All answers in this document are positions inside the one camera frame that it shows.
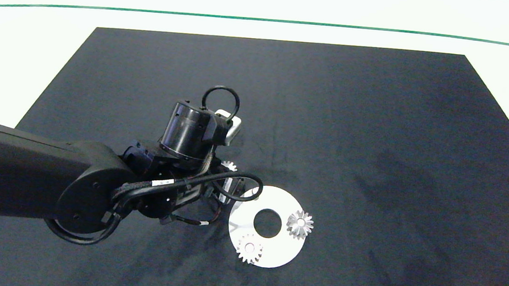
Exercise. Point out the small steel planetary gear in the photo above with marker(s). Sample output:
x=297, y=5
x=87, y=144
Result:
x=242, y=251
x=305, y=228
x=229, y=165

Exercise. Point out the silver boxy wrist camera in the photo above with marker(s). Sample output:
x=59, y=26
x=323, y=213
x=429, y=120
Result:
x=233, y=129

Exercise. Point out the round white carrier plate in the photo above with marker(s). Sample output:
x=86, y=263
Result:
x=282, y=251

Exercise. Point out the dark rectangular mat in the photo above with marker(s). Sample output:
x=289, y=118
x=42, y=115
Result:
x=375, y=126

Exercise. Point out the green tape line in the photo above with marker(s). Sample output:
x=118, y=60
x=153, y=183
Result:
x=265, y=19

